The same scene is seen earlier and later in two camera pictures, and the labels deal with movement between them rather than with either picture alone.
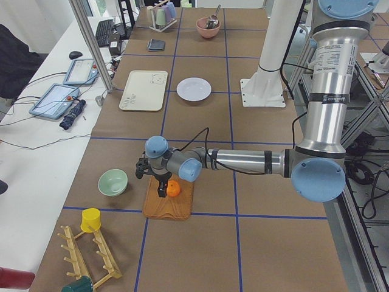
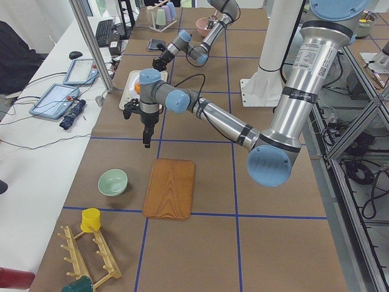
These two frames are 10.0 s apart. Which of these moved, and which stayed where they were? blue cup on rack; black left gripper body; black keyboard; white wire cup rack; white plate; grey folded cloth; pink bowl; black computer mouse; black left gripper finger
Moved: black left gripper body; black left gripper finger; white plate
Stayed: black computer mouse; white wire cup rack; blue cup on rack; grey folded cloth; black keyboard; pink bowl
